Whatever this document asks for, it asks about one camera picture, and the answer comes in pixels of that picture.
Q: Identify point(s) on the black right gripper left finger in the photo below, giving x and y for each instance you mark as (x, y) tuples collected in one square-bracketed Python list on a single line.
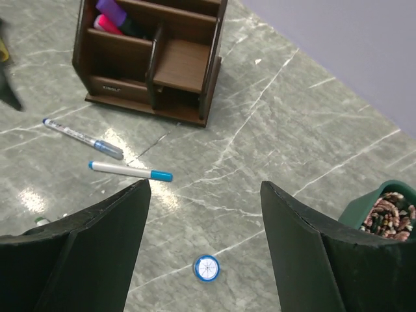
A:
[(83, 262)]

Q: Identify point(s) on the blue capped white marker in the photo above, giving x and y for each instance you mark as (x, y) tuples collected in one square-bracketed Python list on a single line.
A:
[(130, 171)]

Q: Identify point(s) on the light purple highlighter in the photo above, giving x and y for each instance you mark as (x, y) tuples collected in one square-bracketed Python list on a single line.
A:
[(112, 11)]

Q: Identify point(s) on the blue capped white pen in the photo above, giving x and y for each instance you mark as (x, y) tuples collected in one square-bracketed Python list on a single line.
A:
[(100, 145)]

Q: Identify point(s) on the brown wooden desk organizer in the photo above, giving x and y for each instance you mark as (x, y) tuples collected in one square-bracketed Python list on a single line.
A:
[(166, 63)]

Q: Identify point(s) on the green capped white marker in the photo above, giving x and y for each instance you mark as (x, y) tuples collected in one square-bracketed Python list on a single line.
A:
[(41, 221)]

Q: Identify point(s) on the pink black rolled band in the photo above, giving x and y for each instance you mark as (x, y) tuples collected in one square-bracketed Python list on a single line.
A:
[(391, 217)]

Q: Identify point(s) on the pink highlighter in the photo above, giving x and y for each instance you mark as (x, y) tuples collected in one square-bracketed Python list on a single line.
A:
[(102, 23)]

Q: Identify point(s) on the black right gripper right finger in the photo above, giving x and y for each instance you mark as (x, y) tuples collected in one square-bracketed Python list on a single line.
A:
[(321, 264)]

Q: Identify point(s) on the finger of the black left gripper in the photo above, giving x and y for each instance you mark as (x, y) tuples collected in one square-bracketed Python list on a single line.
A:
[(7, 94)]

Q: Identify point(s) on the blue capped small bottle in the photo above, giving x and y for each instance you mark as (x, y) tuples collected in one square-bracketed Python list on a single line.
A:
[(206, 268)]

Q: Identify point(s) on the green compartment tray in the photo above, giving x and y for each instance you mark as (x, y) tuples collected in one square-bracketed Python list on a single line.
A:
[(358, 209)]

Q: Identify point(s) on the yellow folded cloth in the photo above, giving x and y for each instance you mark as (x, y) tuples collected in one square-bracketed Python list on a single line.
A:
[(4, 54)]

